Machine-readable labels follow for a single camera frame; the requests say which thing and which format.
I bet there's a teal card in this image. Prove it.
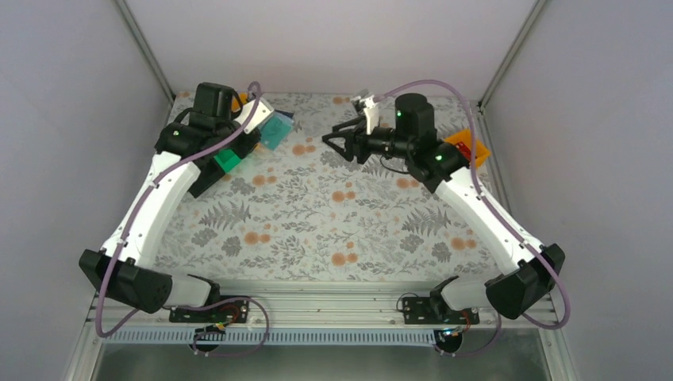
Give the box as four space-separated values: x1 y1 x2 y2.
260 114 293 151

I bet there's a blue leather card holder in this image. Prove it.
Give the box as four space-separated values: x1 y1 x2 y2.
275 110 294 124

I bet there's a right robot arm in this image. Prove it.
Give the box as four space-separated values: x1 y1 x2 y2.
322 93 566 320

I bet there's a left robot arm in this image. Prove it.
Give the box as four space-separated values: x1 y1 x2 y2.
79 81 273 314

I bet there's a red card in right bin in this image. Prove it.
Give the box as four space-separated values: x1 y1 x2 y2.
456 143 483 167

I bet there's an orange plastic bin left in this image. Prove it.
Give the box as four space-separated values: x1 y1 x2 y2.
231 92 248 112

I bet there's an orange plastic bin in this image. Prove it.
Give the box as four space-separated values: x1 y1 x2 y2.
444 129 491 168
231 92 248 112

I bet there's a green plastic bin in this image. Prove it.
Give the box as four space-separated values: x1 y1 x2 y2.
213 149 243 174

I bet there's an orange plastic bin right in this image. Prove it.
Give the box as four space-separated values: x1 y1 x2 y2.
444 129 491 168

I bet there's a black plastic bin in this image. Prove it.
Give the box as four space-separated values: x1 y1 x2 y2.
188 159 226 198

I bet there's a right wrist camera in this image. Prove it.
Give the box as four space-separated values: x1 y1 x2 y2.
351 89 380 135

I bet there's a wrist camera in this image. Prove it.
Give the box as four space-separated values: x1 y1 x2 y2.
351 89 380 135
234 98 275 135

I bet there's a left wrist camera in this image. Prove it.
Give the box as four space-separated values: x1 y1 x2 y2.
234 98 275 135

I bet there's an aluminium rail frame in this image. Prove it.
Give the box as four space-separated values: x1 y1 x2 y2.
102 279 558 329

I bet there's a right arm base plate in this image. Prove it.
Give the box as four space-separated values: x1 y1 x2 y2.
396 295 480 325

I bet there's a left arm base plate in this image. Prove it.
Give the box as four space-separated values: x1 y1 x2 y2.
168 300 250 325

